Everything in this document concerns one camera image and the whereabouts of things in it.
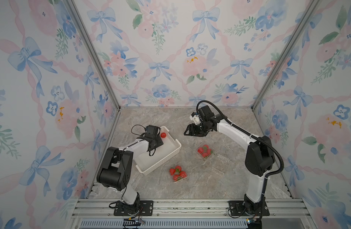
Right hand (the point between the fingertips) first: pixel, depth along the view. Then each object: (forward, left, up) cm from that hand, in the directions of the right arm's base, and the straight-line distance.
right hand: (189, 133), depth 89 cm
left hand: (0, +19, -9) cm, 22 cm away
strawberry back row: (-10, -10, -10) cm, 18 cm away
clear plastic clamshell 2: (-10, -22, -15) cm, 29 cm away
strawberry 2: (-7, -13, -10) cm, 18 cm away
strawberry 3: (-18, +7, -11) cm, 22 cm away
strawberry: (+5, +18, -10) cm, 21 cm away
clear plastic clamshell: (-6, -11, -11) cm, 17 cm away
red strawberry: (-20, +10, -10) cm, 25 cm away
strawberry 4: (-22, +4, -10) cm, 24 cm away
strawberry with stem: (-4, -11, -11) cm, 16 cm away
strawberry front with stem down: (-24, +8, -10) cm, 27 cm away
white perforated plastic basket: (-15, +27, -12) cm, 33 cm away
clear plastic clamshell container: (-22, +7, -11) cm, 25 cm away
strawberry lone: (-6, -8, -12) cm, 15 cm away
